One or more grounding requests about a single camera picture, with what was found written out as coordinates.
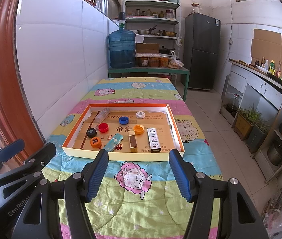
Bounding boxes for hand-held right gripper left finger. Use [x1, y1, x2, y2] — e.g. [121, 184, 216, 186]
[16, 149, 109, 239]

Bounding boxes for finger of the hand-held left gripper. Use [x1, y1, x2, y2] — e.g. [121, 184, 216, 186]
[0, 142, 56, 186]
[0, 139, 25, 180]

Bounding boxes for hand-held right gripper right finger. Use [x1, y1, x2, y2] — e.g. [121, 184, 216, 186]
[169, 149, 268, 239]

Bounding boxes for orange cap with label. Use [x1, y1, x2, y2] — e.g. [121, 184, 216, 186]
[90, 137, 102, 149]

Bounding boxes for teal tube packet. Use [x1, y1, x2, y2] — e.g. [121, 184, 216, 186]
[105, 134, 123, 152]

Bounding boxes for cream orange shallow tray box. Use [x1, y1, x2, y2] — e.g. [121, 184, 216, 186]
[62, 103, 185, 162]

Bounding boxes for white printed small box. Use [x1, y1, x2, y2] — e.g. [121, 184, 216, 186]
[147, 128, 161, 153]

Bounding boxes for gold rectangular box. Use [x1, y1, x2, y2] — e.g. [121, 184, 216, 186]
[128, 132, 138, 153]

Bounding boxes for clear plastic box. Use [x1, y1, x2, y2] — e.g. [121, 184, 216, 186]
[95, 108, 111, 122]

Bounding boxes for red wooden door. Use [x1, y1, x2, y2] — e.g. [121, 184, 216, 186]
[0, 0, 45, 170]

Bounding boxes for wooden planter with grass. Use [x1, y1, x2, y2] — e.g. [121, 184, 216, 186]
[233, 107, 255, 140]

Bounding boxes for dark planter with grass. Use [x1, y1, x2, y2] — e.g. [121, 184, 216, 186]
[246, 123, 268, 153]

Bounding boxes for glass jug with white cap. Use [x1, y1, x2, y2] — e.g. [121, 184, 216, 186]
[227, 93, 241, 116]

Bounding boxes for dark metal pot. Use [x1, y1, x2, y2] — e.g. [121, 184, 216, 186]
[267, 139, 282, 166]

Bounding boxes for green table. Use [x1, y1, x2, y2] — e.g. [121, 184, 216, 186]
[108, 66, 191, 102]

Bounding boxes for plastic bag of food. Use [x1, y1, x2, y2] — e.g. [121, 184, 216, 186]
[168, 51, 184, 69]

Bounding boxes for grey kitchen counter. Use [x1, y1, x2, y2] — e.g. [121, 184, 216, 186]
[219, 59, 282, 183]

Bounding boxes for dark refrigerator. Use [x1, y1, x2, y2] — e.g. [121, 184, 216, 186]
[184, 12, 221, 90]

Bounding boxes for black pan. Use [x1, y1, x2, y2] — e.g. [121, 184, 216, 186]
[159, 46, 176, 54]

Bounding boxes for blue water jug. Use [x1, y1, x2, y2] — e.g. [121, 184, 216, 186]
[108, 29, 136, 68]

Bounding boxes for brown cardboard box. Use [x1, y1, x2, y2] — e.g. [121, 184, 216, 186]
[136, 43, 159, 54]

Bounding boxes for water jug pump dispenser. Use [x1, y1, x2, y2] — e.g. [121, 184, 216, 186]
[117, 12, 126, 30]

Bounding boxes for row of small jars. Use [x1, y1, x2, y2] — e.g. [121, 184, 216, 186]
[127, 9, 176, 19]

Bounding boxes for white metal shelf rack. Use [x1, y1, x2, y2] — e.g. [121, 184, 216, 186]
[124, 0, 181, 68]

